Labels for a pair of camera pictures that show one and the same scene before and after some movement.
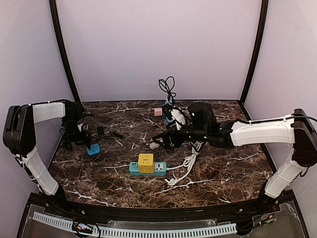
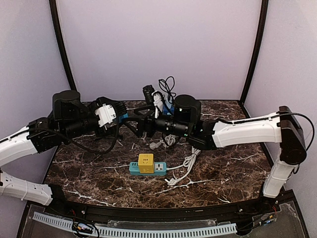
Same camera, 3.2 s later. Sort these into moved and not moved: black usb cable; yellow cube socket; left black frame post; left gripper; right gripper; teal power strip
Moved: right gripper; left gripper
Not moved: teal power strip; yellow cube socket; left black frame post; black usb cable
